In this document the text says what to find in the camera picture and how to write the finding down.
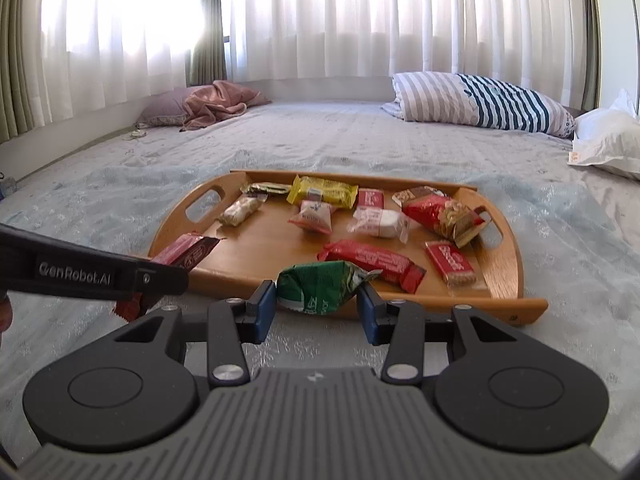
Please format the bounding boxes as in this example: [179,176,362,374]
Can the white wardrobe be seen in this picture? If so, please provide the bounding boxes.
[597,0,640,111]

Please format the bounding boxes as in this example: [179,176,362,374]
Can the white red-print snack packet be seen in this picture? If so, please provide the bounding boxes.
[346,206,410,242]

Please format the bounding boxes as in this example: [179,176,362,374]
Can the grey patterned bedspread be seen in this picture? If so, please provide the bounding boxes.
[0,100,640,221]

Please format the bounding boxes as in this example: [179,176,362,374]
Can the white stuffed bag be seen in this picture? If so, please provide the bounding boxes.
[567,89,640,181]

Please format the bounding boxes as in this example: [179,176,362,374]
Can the dark red snack packet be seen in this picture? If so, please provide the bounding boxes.
[114,232,221,322]

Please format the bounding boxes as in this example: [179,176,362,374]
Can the green snack packet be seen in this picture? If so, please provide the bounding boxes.
[276,260,384,314]

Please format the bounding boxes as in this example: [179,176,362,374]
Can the dark patterned snack packet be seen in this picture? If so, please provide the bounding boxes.
[240,182,292,199]

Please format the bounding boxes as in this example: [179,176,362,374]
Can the pink crumpled blanket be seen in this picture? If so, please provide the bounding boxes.
[180,80,273,132]

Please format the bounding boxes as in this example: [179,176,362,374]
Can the wooden tray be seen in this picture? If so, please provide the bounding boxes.
[148,169,549,328]

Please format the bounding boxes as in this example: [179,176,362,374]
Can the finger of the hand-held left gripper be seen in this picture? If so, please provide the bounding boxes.
[132,257,190,297]

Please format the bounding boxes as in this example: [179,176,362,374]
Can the yellow snack packet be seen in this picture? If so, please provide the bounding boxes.
[286,175,359,209]

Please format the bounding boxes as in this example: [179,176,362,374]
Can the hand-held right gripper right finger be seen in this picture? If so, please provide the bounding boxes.
[356,284,521,387]

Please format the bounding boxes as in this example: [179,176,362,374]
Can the small red white snack packet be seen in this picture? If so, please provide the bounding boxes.
[287,200,334,234]

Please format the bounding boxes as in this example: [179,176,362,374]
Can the long red snack packet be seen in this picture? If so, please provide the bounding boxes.
[319,239,427,294]

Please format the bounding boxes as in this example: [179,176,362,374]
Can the green curtain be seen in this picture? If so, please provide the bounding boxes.
[187,0,231,86]
[0,0,45,143]
[582,0,602,111]

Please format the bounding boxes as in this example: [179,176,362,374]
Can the mauve pillow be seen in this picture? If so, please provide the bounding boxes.
[135,87,201,128]

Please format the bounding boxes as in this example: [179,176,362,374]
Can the red biscuit packet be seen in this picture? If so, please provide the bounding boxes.
[424,241,477,287]
[356,188,386,210]

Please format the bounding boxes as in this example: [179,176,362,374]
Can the red nut snack packet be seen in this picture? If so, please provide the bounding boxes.
[401,195,487,249]

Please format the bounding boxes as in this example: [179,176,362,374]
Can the pale snack bar packet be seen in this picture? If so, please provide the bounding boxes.
[216,195,264,227]

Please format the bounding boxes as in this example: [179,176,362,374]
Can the white sheer curtain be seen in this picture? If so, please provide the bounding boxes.
[220,0,596,86]
[20,0,206,126]

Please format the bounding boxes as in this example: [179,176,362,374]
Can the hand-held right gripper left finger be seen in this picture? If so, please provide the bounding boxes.
[115,280,278,387]

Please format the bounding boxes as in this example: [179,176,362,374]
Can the striped pillow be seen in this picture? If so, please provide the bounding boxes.
[381,71,576,138]

